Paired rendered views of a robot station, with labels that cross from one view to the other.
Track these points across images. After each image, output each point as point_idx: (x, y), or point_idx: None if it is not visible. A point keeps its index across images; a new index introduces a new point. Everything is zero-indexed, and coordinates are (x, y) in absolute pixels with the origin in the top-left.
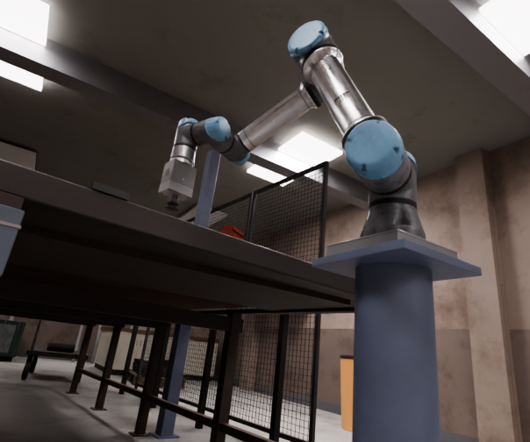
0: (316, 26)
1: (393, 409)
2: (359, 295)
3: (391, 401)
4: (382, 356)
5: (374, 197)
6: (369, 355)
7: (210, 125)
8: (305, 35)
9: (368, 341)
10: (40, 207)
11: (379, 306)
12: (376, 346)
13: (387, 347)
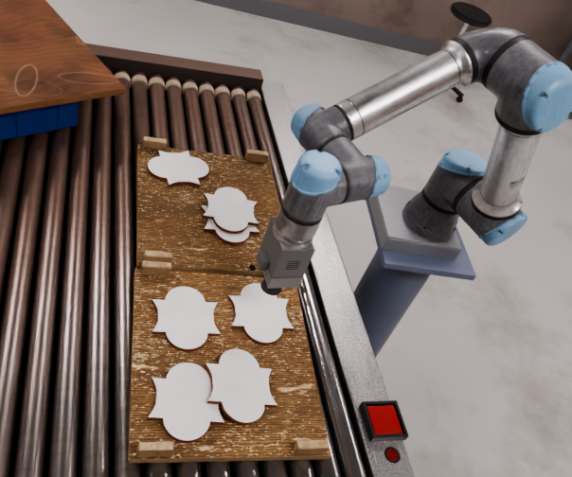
0: None
1: (398, 321)
2: (404, 274)
3: (400, 318)
4: (406, 304)
5: (449, 208)
6: (399, 305)
7: (377, 194)
8: (559, 110)
9: (402, 299)
10: None
11: (419, 283)
12: (405, 301)
13: (411, 299)
